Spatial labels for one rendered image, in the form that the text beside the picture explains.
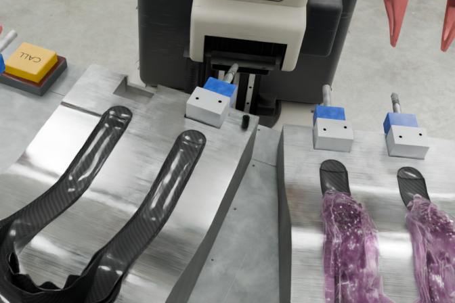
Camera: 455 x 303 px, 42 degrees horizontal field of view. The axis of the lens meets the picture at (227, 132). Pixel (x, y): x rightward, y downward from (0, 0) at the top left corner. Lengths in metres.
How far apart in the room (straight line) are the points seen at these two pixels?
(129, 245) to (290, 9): 0.65
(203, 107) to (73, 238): 0.25
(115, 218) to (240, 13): 0.57
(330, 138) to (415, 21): 1.88
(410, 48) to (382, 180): 1.72
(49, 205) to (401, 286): 0.42
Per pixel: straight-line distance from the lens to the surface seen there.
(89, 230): 0.69
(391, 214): 0.79
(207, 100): 0.81
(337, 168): 0.85
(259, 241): 0.82
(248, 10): 1.17
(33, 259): 0.65
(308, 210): 0.75
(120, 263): 0.66
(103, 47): 2.32
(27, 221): 0.70
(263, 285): 0.79
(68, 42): 2.35
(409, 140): 0.88
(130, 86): 0.89
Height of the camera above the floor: 1.49
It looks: 48 degrees down
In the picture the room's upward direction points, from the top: 8 degrees clockwise
